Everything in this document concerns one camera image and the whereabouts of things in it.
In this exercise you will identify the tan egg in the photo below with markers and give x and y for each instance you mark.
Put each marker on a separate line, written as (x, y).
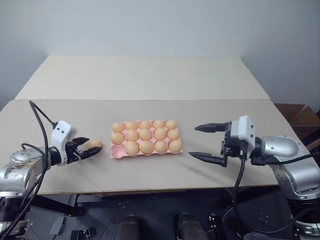
(170, 124)
(175, 145)
(131, 125)
(160, 133)
(160, 147)
(145, 134)
(118, 127)
(173, 134)
(146, 146)
(158, 124)
(145, 124)
(131, 148)
(117, 137)
(131, 135)
(95, 143)

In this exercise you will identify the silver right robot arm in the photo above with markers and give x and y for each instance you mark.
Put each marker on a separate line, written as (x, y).
(281, 147)

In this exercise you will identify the black clamp block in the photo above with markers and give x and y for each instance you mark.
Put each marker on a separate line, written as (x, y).
(82, 235)

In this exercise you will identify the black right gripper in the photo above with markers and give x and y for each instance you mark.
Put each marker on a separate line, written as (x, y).
(232, 148)

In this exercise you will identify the brown cardboard box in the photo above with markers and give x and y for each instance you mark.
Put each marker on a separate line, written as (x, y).
(297, 117)

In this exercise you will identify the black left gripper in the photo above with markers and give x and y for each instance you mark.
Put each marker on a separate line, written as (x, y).
(72, 153)

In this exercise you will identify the dark rounded shape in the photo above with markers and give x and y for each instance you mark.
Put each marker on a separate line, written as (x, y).
(186, 226)
(130, 230)

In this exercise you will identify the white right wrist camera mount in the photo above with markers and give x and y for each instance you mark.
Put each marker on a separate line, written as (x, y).
(242, 130)

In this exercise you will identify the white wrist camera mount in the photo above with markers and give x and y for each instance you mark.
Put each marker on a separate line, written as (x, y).
(62, 131)
(242, 130)

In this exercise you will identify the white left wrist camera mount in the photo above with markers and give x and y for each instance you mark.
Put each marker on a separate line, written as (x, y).
(62, 131)

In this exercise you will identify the grey flat plate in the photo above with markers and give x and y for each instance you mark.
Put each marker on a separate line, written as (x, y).
(58, 225)

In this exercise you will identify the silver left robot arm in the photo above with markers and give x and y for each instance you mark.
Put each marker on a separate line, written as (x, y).
(22, 170)

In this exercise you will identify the pink egg tray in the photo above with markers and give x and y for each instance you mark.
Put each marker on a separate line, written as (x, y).
(117, 151)

